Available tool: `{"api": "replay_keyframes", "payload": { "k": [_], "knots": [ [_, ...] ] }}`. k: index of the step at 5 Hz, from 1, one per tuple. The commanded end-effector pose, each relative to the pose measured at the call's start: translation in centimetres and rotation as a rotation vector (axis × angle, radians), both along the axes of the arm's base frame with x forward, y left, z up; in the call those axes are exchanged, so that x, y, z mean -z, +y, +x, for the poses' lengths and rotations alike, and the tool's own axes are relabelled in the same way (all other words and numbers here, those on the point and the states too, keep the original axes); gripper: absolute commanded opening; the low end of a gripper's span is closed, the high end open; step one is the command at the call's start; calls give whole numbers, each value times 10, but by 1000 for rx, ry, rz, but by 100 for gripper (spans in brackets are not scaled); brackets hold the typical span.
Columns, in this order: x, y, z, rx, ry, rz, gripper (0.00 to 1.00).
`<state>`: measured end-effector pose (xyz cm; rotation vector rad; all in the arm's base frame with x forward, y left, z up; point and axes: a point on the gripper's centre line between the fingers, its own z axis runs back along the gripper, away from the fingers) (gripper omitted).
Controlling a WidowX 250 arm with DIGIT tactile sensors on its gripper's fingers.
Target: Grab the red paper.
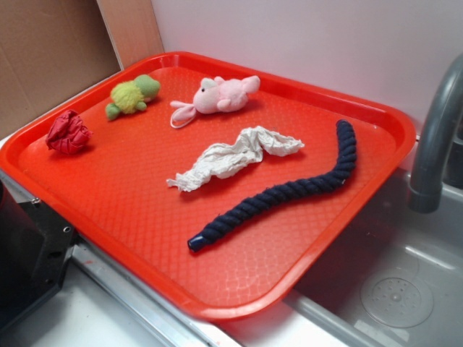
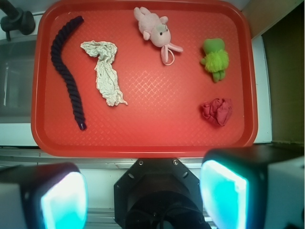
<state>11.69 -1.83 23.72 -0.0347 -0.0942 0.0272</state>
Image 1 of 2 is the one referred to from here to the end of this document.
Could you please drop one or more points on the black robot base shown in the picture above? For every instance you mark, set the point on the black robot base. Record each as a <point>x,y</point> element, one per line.
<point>36,244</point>

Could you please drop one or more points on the crumpled white paper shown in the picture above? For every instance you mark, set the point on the crumpled white paper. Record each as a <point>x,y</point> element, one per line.
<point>221,160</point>

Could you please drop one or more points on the crumpled red paper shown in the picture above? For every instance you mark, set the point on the crumpled red paper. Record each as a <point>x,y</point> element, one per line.
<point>68,134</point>

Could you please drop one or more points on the red plastic tray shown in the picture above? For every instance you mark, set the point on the red plastic tray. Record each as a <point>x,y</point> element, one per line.
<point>114,191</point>

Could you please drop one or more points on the pink plush pig toy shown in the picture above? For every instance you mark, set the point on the pink plush pig toy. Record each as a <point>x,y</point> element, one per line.
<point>215,95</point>

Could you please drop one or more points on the green plush turtle toy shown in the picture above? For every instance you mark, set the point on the green plush turtle toy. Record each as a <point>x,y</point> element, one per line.
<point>132,96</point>

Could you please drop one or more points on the grey toy sink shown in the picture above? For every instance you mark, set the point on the grey toy sink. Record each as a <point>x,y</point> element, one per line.
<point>392,278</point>

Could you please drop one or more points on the grey faucet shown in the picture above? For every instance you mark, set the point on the grey faucet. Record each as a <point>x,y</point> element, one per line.
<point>438,159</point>

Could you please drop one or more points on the brown cardboard panel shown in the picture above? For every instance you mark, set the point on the brown cardboard panel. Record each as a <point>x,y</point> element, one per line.
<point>53,50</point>

